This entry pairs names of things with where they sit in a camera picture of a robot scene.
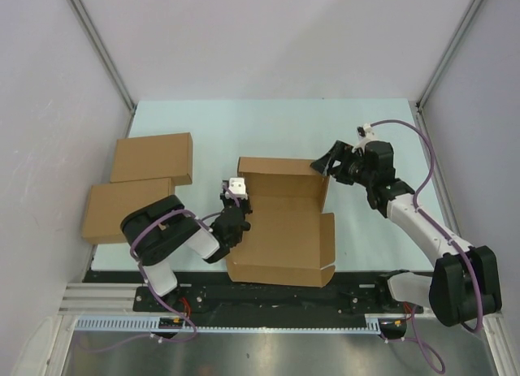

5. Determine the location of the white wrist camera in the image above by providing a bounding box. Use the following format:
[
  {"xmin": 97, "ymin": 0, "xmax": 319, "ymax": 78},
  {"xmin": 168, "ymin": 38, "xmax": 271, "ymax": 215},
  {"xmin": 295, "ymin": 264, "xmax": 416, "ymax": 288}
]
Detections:
[
  {"xmin": 352, "ymin": 123, "xmax": 379, "ymax": 153},
  {"xmin": 223, "ymin": 177, "xmax": 249, "ymax": 200}
]

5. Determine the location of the right aluminium side rail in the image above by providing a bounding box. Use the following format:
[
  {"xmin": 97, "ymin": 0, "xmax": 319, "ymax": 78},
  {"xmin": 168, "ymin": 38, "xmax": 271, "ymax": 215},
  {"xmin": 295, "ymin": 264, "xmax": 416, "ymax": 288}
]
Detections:
[{"xmin": 408, "ymin": 101, "xmax": 462, "ymax": 237}]

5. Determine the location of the folded cardboard box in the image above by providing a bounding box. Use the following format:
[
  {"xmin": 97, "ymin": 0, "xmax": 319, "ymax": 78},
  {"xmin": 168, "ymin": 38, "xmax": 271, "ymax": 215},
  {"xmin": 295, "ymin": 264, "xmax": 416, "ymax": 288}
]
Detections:
[
  {"xmin": 110, "ymin": 132, "xmax": 193, "ymax": 186},
  {"xmin": 81, "ymin": 178, "xmax": 175, "ymax": 244}
]

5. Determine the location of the front aluminium frame rail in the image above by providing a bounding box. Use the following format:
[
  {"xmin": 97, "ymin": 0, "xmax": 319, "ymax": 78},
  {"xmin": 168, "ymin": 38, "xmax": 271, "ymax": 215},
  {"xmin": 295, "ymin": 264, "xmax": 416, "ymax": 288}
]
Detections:
[{"xmin": 58, "ymin": 282, "xmax": 499, "ymax": 315}]

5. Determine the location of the aluminium frame post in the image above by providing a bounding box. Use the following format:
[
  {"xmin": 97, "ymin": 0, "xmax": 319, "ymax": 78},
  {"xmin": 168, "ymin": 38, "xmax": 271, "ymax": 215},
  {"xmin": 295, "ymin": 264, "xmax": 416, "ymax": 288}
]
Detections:
[
  {"xmin": 67, "ymin": 0, "xmax": 137, "ymax": 115},
  {"xmin": 415, "ymin": 0, "xmax": 486, "ymax": 111}
]

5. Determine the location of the grey slotted cable duct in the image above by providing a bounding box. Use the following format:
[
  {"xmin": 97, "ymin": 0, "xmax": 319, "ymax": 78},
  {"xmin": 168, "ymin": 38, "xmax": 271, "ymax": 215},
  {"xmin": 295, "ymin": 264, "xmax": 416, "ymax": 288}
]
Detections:
[{"xmin": 76, "ymin": 313, "xmax": 406, "ymax": 334}]

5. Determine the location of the brown cardboard box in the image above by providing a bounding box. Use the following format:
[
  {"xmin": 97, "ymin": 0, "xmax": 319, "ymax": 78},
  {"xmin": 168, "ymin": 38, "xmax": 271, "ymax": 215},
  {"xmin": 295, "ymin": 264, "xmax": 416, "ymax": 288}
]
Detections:
[{"xmin": 226, "ymin": 157, "xmax": 336, "ymax": 287}]

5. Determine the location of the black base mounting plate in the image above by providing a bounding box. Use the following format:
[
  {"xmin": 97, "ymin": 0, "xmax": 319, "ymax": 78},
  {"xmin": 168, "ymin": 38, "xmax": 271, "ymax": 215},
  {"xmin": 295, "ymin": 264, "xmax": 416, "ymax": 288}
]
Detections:
[{"xmin": 83, "ymin": 270, "xmax": 423, "ymax": 317}]

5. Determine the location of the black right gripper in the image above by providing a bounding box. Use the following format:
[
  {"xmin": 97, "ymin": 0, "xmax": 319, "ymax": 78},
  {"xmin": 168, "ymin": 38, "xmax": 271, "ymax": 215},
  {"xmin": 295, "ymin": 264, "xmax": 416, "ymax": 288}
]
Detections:
[{"xmin": 310, "ymin": 140, "xmax": 374, "ymax": 188}]

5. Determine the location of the right aluminium frame post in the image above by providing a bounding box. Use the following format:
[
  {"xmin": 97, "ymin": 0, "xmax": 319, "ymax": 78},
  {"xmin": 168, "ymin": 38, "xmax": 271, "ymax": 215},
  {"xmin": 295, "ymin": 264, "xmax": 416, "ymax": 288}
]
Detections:
[{"xmin": 415, "ymin": 0, "xmax": 486, "ymax": 111}]

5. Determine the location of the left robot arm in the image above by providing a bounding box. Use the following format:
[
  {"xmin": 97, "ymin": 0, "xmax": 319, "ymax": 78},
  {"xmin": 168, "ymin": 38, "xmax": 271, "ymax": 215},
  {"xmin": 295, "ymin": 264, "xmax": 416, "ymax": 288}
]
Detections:
[{"xmin": 120, "ymin": 192, "xmax": 253, "ymax": 311}]

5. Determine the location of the left aluminium frame post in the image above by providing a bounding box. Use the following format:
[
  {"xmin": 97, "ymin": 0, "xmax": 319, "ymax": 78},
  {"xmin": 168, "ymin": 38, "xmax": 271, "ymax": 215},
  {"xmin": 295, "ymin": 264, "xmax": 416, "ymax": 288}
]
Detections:
[{"xmin": 67, "ymin": 0, "xmax": 137, "ymax": 115}]

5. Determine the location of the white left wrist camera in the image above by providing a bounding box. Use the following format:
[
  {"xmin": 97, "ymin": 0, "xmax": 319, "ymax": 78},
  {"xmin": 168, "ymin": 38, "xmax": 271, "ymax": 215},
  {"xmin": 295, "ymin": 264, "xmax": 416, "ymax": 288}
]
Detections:
[{"xmin": 223, "ymin": 177, "xmax": 249, "ymax": 200}]

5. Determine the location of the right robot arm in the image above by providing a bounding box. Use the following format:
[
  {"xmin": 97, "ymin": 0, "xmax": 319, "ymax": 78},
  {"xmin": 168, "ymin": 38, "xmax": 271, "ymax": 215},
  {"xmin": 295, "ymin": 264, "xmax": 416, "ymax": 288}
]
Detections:
[{"xmin": 310, "ymin": 140, "xmax": 502, "ymax": 326}]

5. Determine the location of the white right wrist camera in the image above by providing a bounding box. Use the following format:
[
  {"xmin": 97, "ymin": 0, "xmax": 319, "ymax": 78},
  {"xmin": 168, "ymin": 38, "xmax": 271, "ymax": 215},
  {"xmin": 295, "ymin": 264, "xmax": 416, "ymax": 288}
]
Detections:
[{"xmin": 352, "ymin": 123, "xmax": 379, "ymax": 153}]

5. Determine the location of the upper folded cardboard box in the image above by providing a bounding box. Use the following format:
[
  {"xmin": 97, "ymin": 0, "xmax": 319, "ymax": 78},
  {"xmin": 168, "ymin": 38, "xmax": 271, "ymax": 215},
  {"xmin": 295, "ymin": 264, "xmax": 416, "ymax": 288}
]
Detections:
[{"xmin": 110, "ymin": 132, "xmax": 193, "ymax": 186}]

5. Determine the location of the lower folded cardboard box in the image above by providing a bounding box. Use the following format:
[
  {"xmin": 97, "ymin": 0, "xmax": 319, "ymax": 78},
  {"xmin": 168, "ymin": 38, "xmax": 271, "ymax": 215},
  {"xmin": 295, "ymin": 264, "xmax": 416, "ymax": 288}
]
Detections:
[{"xmin": 81, "ymin": 178, "xmax": 175, "ymax": 244}]

